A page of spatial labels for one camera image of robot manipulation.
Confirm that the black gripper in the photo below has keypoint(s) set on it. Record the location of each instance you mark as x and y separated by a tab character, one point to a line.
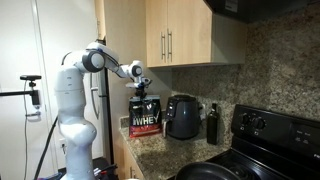
140	92

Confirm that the black whey protein packet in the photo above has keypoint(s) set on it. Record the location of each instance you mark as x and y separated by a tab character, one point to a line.
145	116

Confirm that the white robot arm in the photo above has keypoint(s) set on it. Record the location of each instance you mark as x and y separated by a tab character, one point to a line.
78	132

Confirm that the stainless steel refrigerator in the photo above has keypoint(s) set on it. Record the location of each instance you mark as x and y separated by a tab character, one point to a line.
99	92

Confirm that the black air fryer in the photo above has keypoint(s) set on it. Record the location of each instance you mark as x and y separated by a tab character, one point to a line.
182	117

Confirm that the wooden upper cabinet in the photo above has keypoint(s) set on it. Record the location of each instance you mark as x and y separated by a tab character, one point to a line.
177	32

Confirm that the wooden cabinet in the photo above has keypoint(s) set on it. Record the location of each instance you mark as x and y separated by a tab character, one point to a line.
128	168
177	32

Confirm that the dark glass bottle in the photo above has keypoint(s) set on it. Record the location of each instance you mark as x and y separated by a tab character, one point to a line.
212	125

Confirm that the wooden lower cabinet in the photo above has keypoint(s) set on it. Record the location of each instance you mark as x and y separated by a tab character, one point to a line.
128	168

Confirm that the black frying pan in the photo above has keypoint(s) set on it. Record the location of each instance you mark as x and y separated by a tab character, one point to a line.
205	171

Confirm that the range hood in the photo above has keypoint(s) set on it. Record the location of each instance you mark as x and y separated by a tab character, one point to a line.
249	11

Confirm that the black electric stove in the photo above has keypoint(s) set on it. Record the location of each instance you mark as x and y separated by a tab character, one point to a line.
268	145

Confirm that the camera on stand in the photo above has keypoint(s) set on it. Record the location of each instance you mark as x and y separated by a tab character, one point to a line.
34	94

